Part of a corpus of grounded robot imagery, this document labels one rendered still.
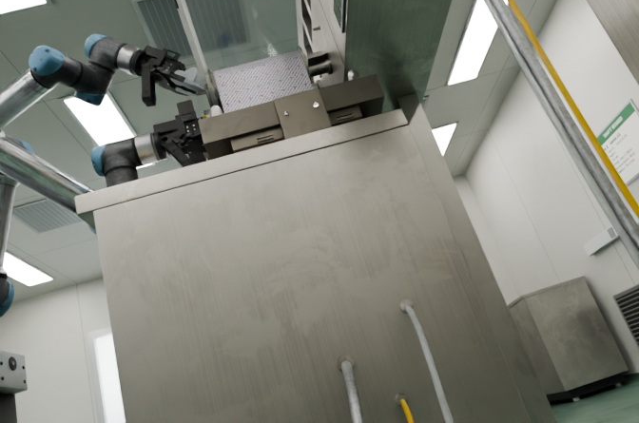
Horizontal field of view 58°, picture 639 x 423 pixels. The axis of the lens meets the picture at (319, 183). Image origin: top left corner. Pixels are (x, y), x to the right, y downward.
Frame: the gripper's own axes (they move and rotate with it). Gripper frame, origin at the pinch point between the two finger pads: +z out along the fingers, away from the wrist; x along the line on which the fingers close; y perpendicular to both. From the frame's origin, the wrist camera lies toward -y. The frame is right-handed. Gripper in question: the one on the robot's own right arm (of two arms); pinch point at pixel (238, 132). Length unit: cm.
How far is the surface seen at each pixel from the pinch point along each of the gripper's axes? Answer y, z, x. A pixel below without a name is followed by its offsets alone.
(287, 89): 8.2, 15.2, -0.3
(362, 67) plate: 5.1, 34.1, -6.3
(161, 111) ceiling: 171, -52, 242
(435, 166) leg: -18, 48, 13
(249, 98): 8.6, 5.2, -0.3
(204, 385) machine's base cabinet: -59, -16, -26
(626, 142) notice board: 48, 261, 241
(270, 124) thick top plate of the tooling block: -11.4, 7.2, -20.0
